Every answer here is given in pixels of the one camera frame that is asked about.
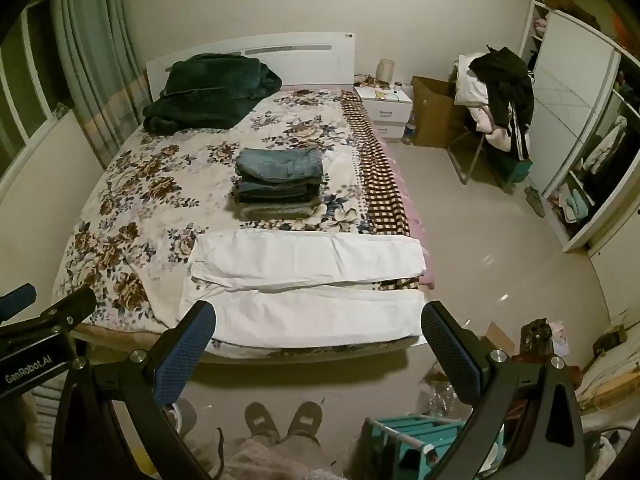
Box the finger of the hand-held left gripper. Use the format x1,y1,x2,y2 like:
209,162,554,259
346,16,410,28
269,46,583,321
27,287,98,337
0,283,37,322

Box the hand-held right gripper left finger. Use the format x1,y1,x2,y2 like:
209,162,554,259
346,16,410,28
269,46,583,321
50,300,218,480

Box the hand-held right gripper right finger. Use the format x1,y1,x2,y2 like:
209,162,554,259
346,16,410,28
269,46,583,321
421,301,586,480

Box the white pants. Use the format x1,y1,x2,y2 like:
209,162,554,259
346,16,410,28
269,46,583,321
179,230,427,349

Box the folded grey pants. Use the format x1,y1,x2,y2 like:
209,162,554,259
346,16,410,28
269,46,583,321
231,200,326,221

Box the clear plastic bag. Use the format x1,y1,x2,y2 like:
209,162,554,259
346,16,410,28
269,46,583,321
417,360,476,422

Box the flat cardboard piece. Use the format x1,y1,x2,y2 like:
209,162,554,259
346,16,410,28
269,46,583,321
480,322,516,357

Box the grey tape roll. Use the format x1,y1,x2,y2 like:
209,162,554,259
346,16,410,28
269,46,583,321
167,399,199,437

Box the dark brown object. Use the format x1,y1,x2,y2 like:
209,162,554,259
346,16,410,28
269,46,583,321
519,317,554,362

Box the teal rack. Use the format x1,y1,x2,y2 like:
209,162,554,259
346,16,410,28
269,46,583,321
362,412,506,480

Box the floral bedspread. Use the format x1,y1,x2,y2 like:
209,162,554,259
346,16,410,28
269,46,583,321
52,87,436,357

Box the pink bed sheet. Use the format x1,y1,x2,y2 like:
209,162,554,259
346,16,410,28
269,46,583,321
384,140,439,292

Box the person's legs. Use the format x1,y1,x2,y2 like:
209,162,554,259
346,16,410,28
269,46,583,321
220,435,342,480

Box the grey shoes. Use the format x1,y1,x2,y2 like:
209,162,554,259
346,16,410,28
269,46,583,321
524,186,547,219

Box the folded dark blue jeans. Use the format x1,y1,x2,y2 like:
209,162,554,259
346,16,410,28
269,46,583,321
235,177,324,204

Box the brown checkered blanket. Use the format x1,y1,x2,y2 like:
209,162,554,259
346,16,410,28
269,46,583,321
340,92,426,292

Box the metal chair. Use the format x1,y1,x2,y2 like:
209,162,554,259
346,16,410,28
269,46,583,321
446,127,521,194

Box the teal storage box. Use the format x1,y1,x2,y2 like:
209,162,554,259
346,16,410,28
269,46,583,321
499,156,534,184

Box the folded light blue jeans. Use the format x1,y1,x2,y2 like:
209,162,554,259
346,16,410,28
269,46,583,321
235,147,325,184

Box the cardboard box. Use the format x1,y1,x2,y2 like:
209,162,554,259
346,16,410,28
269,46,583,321
411,76,469,149

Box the green striped curtain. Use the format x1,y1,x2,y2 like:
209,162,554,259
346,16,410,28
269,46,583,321
49,0,152,171

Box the white nightstand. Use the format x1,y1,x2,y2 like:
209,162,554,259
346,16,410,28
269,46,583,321
354,82,415,144

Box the dark green blanket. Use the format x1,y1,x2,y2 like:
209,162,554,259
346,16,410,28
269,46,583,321
142,53,284,134

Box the chair piled with clothes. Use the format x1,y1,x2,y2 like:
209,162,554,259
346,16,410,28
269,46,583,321
452,54,517,154

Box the white wardrobe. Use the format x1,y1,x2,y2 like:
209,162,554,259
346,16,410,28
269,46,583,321
517,0,640,254

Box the black jacket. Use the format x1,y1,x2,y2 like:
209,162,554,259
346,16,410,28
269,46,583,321
470,46,535,137

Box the white headboard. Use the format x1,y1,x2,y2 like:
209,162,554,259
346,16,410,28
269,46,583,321
145,32,357,102

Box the wooden bed frame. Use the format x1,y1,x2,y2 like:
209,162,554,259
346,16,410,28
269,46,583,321
75,324,432,367

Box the white window frame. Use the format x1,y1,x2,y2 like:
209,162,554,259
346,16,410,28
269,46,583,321
0,0,76,173

